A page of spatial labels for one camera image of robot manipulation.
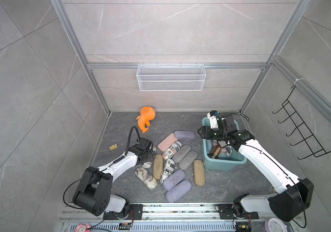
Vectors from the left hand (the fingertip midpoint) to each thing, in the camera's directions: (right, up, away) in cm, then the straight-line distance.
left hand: (149, 154), depth 90 cm
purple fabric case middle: (+15, -12, -12) cm, 22 cm away
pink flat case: (+9, +5, +8) cm, 13 cm away
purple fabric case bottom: (+15, -19, -14) cm, 28 cm away
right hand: (+32, +16, -12) cm, 37 cm away
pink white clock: (+63, -30, -22) cm, 73 cm away
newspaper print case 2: (+12, -8, -7) cm, 16 cm away
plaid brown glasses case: (+41, +1, -2) cm, 41 cm away
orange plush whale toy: (-4, +27, +21) cm, 35 cm away
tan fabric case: (+30, -10, -6) cm, 32 cm away
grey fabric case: (+27, -2, 0) cm, 27 cm away
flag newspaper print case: (0, -7, -4) cm, 8 cm away
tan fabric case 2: (+6, -7, -4) cm, 10 cm away
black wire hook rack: (+74, +13, -28) cm, 81 cm away
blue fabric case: (+38, +6, -2) cm, 38 cm away
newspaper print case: (0, -13, -9) cm, 15 cm away
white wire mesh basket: (+14, +52, +10) cm, 55 cm away
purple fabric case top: (+24, +12, +10) cm, 28 cm away
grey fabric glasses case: (+22, +2, +3) cm, 22 cm away
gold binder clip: (-26, +3, +8) cm, 27 cm away
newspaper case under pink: (+12, 0, +2) cm, 12 cm away
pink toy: (-29, -29, -24) cm, 48 cm away
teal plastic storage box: (+41, -1, -16) cm, 44 cm away
